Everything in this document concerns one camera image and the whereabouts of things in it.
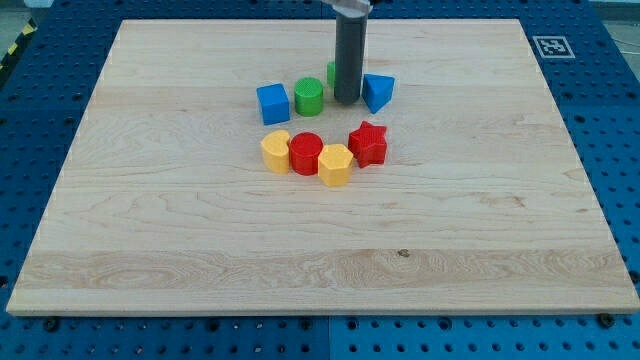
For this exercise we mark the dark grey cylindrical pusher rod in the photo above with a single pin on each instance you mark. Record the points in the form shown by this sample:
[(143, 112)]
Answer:
[(349, 55)]

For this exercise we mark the red cylinder block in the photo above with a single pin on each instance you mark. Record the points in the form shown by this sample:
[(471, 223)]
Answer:
[(305, 149)]

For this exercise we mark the yellow heart block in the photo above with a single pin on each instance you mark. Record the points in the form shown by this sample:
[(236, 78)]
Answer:
[(275, 151)]

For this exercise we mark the green block behind rod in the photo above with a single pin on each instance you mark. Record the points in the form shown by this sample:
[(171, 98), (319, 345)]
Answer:
[(330, 74)]

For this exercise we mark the white fiducial marker tag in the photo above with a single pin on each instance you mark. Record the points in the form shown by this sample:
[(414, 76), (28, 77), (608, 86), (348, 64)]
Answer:
[(553, 47)]

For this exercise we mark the yellow hexagon block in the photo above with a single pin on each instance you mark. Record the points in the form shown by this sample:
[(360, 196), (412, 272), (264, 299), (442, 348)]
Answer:
[(335, 164)]

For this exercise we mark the blue triangle block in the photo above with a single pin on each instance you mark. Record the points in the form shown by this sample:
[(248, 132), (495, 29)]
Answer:
[(377, 91)]

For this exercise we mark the red star block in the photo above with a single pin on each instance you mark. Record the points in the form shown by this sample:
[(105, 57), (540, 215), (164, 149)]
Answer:
[(368, 144)]

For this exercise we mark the blue cube block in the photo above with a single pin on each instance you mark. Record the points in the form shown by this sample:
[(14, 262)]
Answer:
[(273, 103)]

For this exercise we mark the green cylinder block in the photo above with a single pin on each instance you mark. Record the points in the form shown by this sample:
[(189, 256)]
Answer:
[(308, 94)]

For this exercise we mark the light wooden board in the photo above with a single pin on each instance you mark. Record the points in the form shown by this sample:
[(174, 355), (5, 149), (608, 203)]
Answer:
[(164, 207)]

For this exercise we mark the yellow black hazard tape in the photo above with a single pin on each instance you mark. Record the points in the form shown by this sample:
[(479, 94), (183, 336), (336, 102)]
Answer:
[(19, 45)]

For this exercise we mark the silver rod mount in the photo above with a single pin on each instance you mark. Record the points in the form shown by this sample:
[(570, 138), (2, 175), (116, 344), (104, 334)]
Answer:
[(351, 8)]

